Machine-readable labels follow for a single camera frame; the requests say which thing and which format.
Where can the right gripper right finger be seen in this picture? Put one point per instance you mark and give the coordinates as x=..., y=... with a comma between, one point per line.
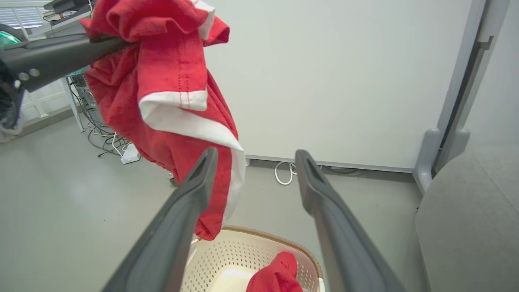
x=340, y=235

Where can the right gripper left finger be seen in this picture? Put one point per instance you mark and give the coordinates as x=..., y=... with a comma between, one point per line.
x=174, y=227

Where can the grey table leg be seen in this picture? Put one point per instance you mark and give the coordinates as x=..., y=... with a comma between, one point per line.
x=75, y=105

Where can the red garment with white trim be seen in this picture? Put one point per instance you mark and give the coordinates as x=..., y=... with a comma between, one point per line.
x=170, y=61

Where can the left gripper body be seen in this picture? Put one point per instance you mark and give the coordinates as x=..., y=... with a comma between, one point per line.
x=8, y=101

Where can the white window blind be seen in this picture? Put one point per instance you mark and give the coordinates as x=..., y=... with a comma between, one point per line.
x=20, y=17

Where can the narrow white partition screen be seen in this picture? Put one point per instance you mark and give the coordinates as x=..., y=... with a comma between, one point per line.
x=500, y=81

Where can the plain red garment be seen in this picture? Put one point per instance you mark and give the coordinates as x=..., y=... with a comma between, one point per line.
x=275, y=275

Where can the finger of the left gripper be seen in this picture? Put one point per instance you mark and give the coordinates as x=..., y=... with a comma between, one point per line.
x=56, y=59
x=40, y=42

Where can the desk with black equipment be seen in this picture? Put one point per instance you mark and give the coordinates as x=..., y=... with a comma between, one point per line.
x=61, y=18

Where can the white power strip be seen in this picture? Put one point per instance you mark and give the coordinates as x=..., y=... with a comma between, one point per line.
x=130, y=154

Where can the grey partition foot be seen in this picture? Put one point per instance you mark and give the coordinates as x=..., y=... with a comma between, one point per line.
x=456, y=146
x=425, y=162

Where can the cream perforated laundry basket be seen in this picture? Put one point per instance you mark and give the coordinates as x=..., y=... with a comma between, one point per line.
x=227, y=251

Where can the wide white partition screen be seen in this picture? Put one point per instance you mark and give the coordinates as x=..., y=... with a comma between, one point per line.
x=344, y=81

